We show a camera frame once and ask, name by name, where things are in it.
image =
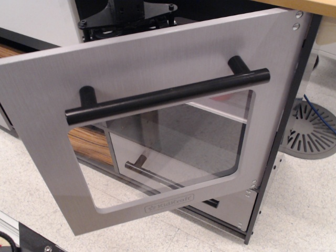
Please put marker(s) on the wood-pattern fabric bin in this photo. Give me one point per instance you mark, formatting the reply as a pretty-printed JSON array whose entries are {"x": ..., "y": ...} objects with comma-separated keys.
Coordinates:
[
  {"x": 91, "y": 142},
  {"x": 7, "y": 51}
]

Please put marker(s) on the upper wood-pattern fabric bin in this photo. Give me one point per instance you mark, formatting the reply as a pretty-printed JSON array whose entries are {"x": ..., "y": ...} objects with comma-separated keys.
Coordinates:
[{"x": 7, "y": 51}]

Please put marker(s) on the grey toy oven door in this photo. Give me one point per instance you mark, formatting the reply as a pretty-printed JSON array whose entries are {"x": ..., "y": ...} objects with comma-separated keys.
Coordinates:
[{"x": 38, "y": 88}]

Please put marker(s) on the black device bottom left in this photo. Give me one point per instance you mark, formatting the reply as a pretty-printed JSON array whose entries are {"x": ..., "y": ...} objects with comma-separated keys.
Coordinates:
[{"x": 25, "y": 239}]

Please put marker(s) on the lower wood-pattern fabric bin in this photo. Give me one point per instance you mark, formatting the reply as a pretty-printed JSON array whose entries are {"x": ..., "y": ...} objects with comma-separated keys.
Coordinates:
[{"x": 91, "y": 142}]

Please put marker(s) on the black drawer handle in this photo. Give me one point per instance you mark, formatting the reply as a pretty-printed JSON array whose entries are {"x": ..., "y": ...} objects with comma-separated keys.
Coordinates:
[{"x": 163, "y": 173}]

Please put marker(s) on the grey round slotted base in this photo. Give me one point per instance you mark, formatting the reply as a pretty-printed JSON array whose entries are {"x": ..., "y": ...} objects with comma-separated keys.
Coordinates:
[{"x": 312, "y": 135}]

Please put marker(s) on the wooden countertop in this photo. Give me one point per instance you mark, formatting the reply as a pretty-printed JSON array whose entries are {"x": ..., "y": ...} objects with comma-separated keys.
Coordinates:
[{"x": 321, "y": 7}]

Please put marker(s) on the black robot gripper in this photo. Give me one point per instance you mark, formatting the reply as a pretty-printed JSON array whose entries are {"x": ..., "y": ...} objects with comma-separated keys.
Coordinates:
[{"x": 107, "y": 19}]

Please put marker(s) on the black oven door handle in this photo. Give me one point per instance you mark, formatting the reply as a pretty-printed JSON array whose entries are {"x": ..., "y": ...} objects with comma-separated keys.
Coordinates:
[{"x": 91, "y": 110}]

